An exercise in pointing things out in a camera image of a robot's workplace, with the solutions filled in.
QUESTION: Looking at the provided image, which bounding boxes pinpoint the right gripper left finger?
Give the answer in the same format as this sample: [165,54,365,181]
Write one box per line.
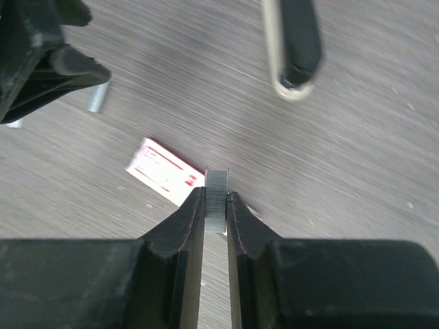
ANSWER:
[1,188,205,328]

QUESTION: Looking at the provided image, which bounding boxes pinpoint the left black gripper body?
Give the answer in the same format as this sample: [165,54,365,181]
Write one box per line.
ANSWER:
[1,0,111,124]

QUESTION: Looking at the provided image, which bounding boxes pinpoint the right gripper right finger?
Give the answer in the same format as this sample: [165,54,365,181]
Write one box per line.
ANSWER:
[226,193,438,328]

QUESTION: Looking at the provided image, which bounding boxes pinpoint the red white staple box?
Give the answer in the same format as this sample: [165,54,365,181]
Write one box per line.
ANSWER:
[126,138,204,206]

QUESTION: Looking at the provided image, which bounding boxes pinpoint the long staple strip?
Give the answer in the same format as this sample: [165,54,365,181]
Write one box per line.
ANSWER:
[204,169,229,234]
[88,82,110,113]

